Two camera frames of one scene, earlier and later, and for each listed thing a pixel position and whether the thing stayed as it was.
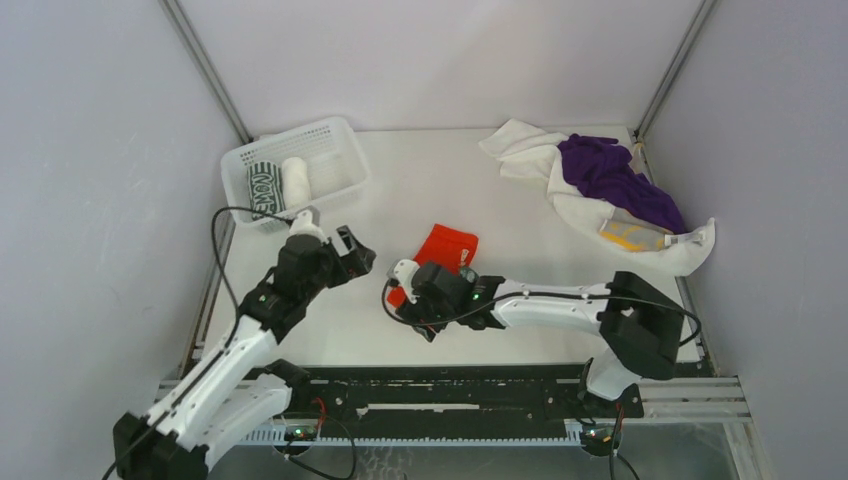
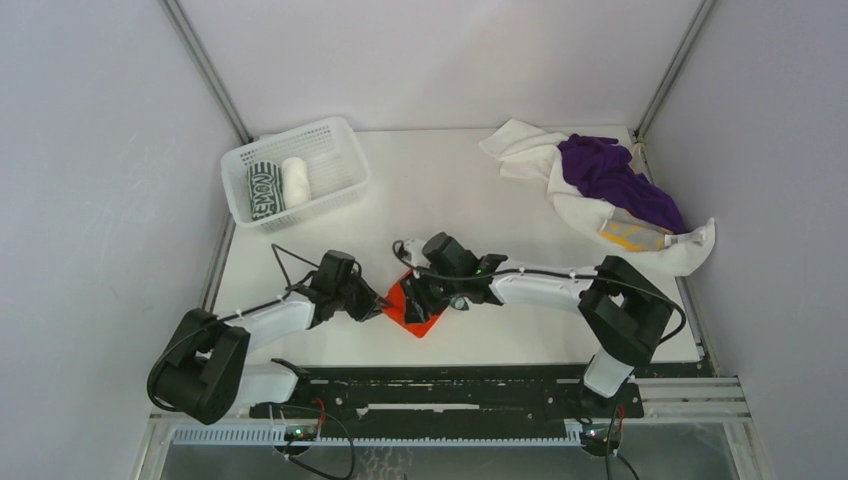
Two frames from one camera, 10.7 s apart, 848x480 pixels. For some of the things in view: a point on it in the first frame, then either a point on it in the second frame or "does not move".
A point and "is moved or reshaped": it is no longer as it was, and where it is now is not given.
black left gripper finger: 341,269 -> 378,308
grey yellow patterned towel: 626,230 does not move
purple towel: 598,168 does not move
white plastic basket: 271,180 does not move
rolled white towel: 295,183 does not move
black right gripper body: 425,317 -> 440,289
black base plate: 444,398 does not move
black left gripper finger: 360,260 -> 380,303
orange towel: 443,246 is moved or reshaped
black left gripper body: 316,284 -> 354,298
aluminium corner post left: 209,71 does not move
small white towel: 522,149 does not move
